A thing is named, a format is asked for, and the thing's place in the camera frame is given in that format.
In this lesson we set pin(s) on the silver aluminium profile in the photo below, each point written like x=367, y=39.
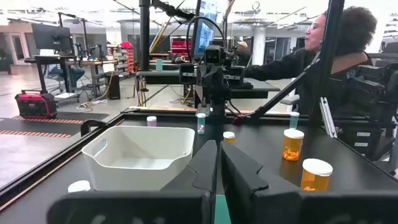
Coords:
x=328, y=116

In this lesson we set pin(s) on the black diagonal frame strut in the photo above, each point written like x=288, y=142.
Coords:
x=280, y=95

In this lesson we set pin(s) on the black table frame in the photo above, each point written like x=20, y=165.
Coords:
x=46, y=168

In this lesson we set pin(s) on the red portable generator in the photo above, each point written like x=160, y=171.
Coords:
x=35, y=105

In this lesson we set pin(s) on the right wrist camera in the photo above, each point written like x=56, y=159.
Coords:
x=214, y=55

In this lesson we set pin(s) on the black monitor desk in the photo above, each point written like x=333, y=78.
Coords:
x=46, y=59

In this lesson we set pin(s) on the teal pill bottle white cap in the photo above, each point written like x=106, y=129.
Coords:
x=293, y=121

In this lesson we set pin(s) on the small orange pill bottle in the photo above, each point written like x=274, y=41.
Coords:
x=229, y=137

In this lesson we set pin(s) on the black upright frame post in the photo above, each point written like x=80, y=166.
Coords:
x=329, y=56

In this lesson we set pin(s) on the black computer monitor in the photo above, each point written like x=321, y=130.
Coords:
x=51, y=37

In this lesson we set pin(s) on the large orange pill bottle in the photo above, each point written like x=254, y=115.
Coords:
x=292, y=146
x=315, y=177

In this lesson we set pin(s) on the black mat with orange stripes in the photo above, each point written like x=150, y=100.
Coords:
x=40, y=126

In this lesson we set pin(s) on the red connector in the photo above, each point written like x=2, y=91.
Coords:
x=237, y=119

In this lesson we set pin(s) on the clear pill bottle white cap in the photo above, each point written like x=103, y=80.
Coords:
x=79, y=186

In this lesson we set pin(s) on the black frame hook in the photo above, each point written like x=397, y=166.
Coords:
x=90, y=124

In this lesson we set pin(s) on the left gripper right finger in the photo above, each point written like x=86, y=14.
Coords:
x=239, y=174

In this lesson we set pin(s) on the red storage rack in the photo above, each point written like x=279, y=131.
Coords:
x=127, y=56

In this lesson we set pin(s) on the teal bottle with pink pills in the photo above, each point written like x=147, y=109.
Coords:
x=201, y=124

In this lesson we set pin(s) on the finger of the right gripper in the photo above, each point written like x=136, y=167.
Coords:
x=188, y=74
x=234, y=77

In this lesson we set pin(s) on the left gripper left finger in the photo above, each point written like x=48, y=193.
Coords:
x=202, y=168

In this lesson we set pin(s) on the monitor with blue screen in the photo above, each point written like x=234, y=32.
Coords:
x=205, y=31

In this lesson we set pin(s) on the small teal box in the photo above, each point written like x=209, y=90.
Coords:
x=159, y=64

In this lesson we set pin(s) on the white plastic bin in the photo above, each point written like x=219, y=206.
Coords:
x=136, y=146

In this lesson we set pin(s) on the silver mounting bracket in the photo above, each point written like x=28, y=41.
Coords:
x=203, y=109

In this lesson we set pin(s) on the person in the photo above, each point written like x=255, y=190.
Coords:
x=280, y=67
x=242, y=51

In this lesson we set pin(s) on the red storage bins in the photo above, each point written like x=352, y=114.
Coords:
x=181, y=47

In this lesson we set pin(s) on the grey desk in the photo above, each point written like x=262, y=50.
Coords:
x=261, y=90

